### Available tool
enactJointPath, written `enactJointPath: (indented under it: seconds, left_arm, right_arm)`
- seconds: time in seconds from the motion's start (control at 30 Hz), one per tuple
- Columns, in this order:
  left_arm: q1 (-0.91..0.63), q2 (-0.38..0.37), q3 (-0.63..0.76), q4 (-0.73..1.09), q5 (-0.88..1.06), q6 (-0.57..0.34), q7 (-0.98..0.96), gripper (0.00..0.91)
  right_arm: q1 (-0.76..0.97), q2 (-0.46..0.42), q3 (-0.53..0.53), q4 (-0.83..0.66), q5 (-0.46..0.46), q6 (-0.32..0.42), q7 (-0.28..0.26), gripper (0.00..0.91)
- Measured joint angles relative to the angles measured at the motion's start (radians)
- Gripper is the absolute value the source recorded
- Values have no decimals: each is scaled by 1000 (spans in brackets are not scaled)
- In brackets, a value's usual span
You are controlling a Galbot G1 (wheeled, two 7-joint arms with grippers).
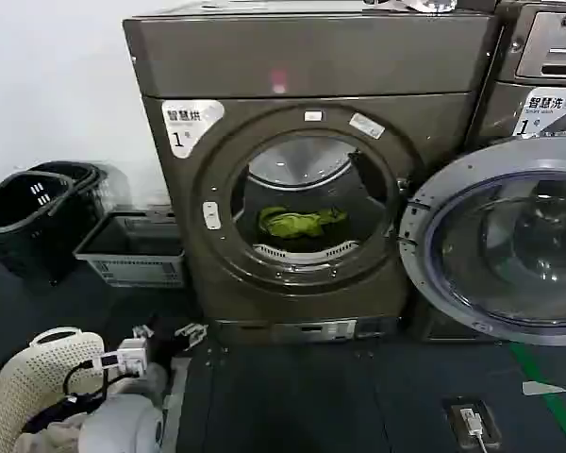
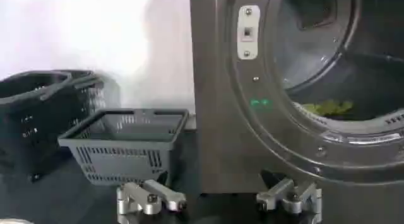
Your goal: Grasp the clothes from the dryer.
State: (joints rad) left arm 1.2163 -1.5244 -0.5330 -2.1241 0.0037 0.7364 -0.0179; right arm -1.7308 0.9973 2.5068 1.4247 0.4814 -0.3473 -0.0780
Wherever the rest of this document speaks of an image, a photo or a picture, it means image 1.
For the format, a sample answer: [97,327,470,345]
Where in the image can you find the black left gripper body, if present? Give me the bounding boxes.
[144,316,177,375]

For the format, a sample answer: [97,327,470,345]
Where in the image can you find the grey slatted plastic crate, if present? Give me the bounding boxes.
[73,210,188,290]

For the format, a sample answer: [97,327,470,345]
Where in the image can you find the white perforated laundry basket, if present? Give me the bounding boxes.
[0,325,110,453]

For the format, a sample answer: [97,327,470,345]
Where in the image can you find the beige cloth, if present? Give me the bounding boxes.
[14,409,92,453]

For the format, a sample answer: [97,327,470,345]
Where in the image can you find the green cloth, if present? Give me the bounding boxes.
[257,205,350,240]

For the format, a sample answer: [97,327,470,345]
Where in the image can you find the black plastic laundry basket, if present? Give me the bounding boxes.
[27,159,120,214]
[0,170,101,288]

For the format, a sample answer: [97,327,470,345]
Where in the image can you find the grey front-load dryer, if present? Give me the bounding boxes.
[122,0,507,344]

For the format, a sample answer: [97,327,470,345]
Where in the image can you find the black floor socket box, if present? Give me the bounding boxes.
[441,396,502,450]

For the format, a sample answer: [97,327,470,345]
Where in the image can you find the round glass dryer door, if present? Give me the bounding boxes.
[397,141,566,348]

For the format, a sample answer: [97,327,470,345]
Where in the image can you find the white paper scrap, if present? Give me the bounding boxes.
[521,379,566,397]

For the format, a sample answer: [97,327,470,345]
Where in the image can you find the green floor tape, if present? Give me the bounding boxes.
[508,341,566,453]

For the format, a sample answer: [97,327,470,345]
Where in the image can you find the crumpled silver sheet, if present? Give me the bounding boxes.
[361,0,456,13]

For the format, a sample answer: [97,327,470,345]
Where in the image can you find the grey silver washing machine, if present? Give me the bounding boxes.
[465,0,566,143]

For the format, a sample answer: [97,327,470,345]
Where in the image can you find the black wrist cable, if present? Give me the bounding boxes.
[20,357,110,436]

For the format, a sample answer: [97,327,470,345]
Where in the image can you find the white plug with cable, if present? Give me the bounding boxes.
[458,407,491,453]

